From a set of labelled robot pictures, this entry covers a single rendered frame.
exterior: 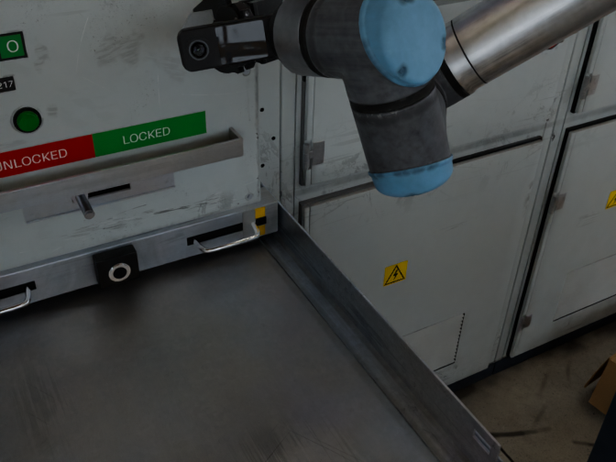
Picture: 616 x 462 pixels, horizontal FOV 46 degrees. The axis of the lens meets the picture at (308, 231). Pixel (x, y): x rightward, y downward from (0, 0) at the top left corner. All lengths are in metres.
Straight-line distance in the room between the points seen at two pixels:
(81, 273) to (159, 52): 0.34
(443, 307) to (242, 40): 1.14
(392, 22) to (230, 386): 0.52
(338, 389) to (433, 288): 0.82
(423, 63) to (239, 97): 0.40
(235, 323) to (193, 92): 0.33
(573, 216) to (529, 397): 0.55
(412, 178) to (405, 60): 0.13
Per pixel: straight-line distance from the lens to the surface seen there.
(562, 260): 2.05
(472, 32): 0.85
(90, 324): 1.08
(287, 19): 0.77
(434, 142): 0.76
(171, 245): 1.11
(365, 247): 1.52
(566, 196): 1.89
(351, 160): 1.37
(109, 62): 0.97
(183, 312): 1.07
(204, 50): 0.81
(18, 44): 0.93
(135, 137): 1.02
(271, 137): 1.28
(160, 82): 1.00
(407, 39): 0.69
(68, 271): 1.09
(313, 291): 1.09
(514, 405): 2.16
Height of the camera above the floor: 1.56
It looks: 36 degrees down
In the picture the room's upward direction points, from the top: 2 degrees clockwise
